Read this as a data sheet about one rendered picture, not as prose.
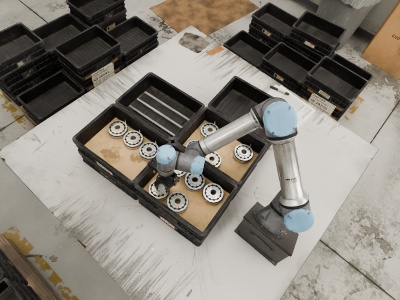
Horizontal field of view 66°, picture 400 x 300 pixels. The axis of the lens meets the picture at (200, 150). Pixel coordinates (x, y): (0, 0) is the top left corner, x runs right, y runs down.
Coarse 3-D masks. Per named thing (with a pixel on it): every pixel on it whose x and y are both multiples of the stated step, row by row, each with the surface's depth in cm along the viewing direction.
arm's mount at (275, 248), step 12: (252, 216) 142; (240, 228) 149; (252, 228) 140; (264, 228) 138; (252, 240) 149; (264, 240) 140; (276, 240) 134; (288, 240) 141; (264, 252) 148; (276, 252) 140; (288, 252) 131; (276, 264) 150
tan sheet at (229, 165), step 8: (200, 128) 172; (192, 136) 169; (200, 136) 169; (184, 144) 166; (232, 144) 169; (224, 152) 166; (232, 152) 166; (224, 160) 163; (232, 160) 163; (224, 168) 160; (232, 168) 161; (240, 168) 161; (232, 176) 159; (240, 176) 159
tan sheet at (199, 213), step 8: (184, 184) 154; (184, 192) 152; (192, 192) 152; (200, 192) 152; (224, 192) 154; (192, 200) 150; (200, 200) 150; (224, 200) 151; (192, 208) 148; (200, 208) 148; (208, 208) 148; (216, 208) 149; (184, 216) 145; (192, 216) 146; (200, 216) 146; (208, 216) 146; (192, 224) 144; (200, 224) 144
